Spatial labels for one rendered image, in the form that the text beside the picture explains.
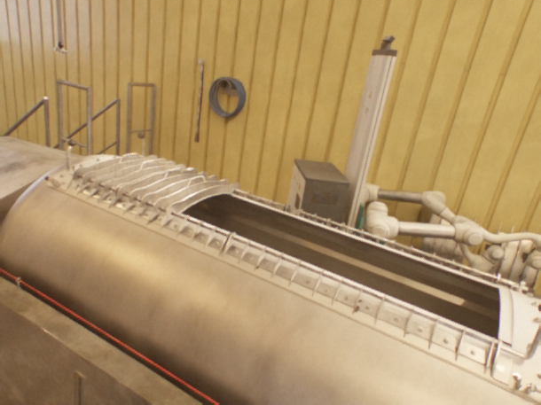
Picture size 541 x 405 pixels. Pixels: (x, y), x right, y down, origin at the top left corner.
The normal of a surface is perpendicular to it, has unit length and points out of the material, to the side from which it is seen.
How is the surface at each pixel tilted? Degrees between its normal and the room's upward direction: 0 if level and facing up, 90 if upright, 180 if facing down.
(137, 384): 0
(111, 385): 90
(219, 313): 52
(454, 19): 90
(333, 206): 90
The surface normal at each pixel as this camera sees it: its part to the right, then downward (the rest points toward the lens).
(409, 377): -0.25, -0.51
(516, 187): -0.49, 0.22
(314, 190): 0.09, 0.34
